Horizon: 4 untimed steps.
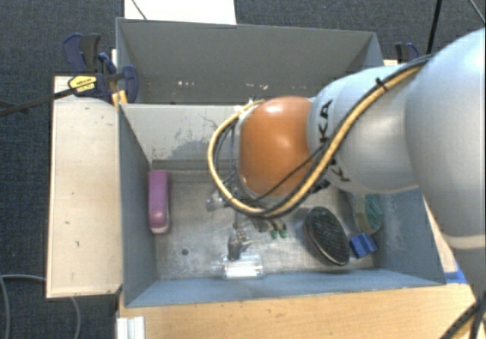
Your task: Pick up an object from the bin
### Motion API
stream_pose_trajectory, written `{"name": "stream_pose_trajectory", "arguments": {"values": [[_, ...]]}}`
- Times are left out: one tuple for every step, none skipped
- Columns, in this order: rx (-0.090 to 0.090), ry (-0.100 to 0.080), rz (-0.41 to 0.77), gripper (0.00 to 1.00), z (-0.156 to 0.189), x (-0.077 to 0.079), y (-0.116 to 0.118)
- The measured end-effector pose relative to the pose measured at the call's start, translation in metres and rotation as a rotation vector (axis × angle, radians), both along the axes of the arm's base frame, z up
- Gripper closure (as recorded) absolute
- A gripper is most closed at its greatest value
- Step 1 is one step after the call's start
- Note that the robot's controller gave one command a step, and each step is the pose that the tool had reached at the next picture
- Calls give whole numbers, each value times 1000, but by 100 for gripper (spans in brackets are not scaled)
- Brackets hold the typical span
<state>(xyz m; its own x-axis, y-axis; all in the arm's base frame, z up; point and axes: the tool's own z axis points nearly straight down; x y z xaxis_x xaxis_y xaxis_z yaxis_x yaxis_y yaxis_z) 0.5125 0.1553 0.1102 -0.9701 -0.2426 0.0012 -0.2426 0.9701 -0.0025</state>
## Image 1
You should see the black round mesh disc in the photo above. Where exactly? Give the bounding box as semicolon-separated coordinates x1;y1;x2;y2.
302;206;351;267

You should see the clear plastic box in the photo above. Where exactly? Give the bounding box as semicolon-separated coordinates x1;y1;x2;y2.
222;252;266;280

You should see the grey metal bin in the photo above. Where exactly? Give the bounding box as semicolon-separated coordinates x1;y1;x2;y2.
115;17;447;309

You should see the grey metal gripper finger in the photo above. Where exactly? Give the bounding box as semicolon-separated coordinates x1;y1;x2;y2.
236;230;253;259
227;233;239;261

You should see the purple oblong block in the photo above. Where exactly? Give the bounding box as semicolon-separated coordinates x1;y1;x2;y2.
147;169;171;236

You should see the white and teal round thing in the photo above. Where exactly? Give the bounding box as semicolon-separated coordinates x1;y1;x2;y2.
353;192;383;235

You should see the small blue block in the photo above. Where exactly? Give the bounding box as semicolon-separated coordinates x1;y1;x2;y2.
349;232;379;259

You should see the pale wood flat board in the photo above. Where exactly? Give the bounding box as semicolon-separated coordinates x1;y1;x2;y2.
46;76;125;299

